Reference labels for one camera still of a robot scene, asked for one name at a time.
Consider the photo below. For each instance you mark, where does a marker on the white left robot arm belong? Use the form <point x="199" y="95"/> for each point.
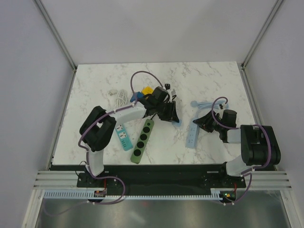
<point x="97" y="130"/>

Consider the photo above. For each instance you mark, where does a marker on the teal power strip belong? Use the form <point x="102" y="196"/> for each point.
<point x="123" y="137"/>

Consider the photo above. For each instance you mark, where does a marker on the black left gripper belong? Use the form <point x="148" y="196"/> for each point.
<point x="172" y="114"/>

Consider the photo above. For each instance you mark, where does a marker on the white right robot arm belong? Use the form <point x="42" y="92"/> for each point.
<point x="258" y="144"/>

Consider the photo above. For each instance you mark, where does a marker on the blue cube socket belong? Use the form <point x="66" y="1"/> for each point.
<point x="136" y="96"/>

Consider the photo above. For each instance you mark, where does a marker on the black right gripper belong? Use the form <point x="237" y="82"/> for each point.
<point x="204" y="122"/>

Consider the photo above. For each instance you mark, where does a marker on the light blue power strip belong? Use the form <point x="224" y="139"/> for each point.
<point x="192" y="136"/>

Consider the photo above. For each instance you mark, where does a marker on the green power strip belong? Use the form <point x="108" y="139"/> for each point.
<point x="142" y="141"/>

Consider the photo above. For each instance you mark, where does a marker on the light blue plug adapter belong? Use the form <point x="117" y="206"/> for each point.
<point x="176" y="124"/>

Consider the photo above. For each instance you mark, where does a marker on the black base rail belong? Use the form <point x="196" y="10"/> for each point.
<point x="158" y="179"/>

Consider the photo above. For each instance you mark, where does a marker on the white cable duct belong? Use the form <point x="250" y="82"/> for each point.
<point x="94" y="195"/>

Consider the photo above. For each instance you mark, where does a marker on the yellow cube socket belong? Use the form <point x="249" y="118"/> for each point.
<point x="147" y="90"/>

